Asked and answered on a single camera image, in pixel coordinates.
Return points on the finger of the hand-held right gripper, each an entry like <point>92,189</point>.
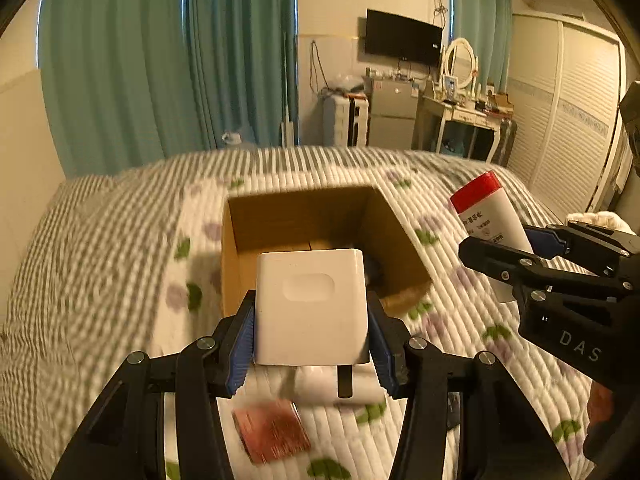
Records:
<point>595,247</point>
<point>500,260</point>

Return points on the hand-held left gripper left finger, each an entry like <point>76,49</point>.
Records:
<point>243,347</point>

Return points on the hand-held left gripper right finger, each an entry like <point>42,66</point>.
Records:
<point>382,357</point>

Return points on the white bottle with red cap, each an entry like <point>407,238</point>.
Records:
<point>492,215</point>

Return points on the white charger adapter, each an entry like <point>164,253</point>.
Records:
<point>310,310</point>

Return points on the cardboard box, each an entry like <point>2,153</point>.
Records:
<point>300,225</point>

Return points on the person's right hand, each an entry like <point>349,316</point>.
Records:
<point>602,221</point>

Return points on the white tube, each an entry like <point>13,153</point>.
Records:
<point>315,387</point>

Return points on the small red object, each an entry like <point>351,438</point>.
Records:
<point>600,405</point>

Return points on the red foil packet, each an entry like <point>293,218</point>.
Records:
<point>272,430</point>

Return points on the white louvered wardrobe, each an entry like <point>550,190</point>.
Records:
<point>565,110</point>

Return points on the white dressing table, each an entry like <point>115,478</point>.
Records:
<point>462,117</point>

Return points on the striped floral quilt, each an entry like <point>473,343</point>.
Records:
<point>110,270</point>

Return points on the small silver fridge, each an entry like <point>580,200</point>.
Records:
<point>392,110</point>

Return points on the white oval mirror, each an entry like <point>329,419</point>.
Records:
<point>460,62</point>

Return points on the clear water jug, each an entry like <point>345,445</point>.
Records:
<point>237,141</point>

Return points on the white suitcase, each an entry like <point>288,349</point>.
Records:
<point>340,120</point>

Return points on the teal curtain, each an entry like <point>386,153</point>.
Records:
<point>165,60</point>
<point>480,20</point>

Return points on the black wall television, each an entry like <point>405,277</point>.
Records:
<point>402,37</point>

